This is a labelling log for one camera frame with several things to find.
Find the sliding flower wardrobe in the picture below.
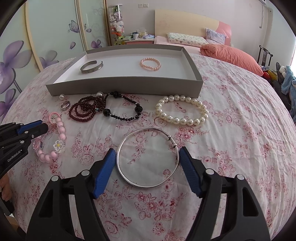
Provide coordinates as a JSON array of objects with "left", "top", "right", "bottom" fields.
[{"left": 1, "top": 1, "right": 109, "bottom": 119}]

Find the floral pink bedspread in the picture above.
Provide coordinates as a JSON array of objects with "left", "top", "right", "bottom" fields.
[{"left": 4, "top": 54, "right": 295, "bottom": 240}]

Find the purple patterned pillow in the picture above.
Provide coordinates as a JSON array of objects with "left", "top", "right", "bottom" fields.
[{"left": 205, "top": 28, "right": 227, "bottom": 45}]

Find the peach pearl bracelet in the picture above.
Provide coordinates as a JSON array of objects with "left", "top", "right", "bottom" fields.
[{"left": 140, "top": 58, "right": 162, "bottom": 71}]

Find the dark red bead bracelet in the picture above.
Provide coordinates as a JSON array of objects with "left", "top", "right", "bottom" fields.
[{"left": 68, "top": 94, "right": 106, "bottom": 122}]

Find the orange folded quilt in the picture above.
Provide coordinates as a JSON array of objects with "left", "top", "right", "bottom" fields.
[{"left": 200, "top": 44, "right": 263, "bottom": 77}]

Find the pink nightstand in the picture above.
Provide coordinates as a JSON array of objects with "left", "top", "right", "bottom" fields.
[{"left": 123, "top": 38, "right": 154, "bottom": 45}]

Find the pearl earring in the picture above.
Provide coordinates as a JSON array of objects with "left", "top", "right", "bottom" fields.
[
  {"left": 96, "top": 91, "right": 104, "bottom": 97},
  {"left": 59, "top": 94, "right": 65, "bottom": 100}
]

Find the white mug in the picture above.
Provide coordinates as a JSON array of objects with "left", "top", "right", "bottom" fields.
[{"left": 133, "top": 33, "right": 139, "bottom": 40}]

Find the pink bead flower bracelet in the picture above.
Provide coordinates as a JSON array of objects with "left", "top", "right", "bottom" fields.
[{"left": 33, "top": 111, "right": 67, "bottom": 163}]

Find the cream and pink headboard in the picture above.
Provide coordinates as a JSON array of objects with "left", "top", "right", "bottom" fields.
[{"left": 154, "top": 9, "right": 232, "bottom": 46}]

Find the dark wooden chair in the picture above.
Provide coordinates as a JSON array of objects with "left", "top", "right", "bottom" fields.
[{"left": 257, "top": 45, "right": 273, "bottom": 67}]

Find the grey cardboard tray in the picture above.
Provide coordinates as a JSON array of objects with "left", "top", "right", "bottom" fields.
[{"left": 46, "top": 44, "right": 203, "bottom": 98}]

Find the left hand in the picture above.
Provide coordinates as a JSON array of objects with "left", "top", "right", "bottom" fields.
[{"left": 0, "top": 174, "right": 12, "bottom": 201}]

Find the black bead bracelet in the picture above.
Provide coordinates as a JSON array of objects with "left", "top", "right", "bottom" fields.
[{"left": 102, "top": 91, "right": 143, "bottom": 122}]

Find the glass tube of plush toys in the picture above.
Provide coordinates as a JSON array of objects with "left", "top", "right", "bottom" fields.
[{"left": 108, "top": 4, "right": 125, "bottom": 46}]

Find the floral white pillow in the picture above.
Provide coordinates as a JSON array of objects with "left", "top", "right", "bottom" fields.
[{"left": 167, "top": 33, "right": 208, "bottom": 48}]

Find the blue plush garment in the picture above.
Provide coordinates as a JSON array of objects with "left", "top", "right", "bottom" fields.
[{"left": 281, "top": 66, "right": 295, "bottom": 97}]

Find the thin silver bangle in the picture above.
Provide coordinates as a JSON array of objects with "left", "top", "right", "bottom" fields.
[{"left": 116, "top": 127, "right": 180, "bottom": 189}]

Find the engraved silver cuff bracelet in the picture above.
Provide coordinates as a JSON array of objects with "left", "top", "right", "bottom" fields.
[{"left": 80, "top": 60, "right": 104, "bottom": 75}]

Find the wall socket plate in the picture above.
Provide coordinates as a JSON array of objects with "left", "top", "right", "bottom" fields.
[{"left": 138, "top": 4, "right": 149, "bottom": 8}]

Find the white pearl bracelet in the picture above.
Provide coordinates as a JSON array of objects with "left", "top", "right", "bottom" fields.
[{"left": 155, "top": 94, "right": 210, "bottom": 127}]

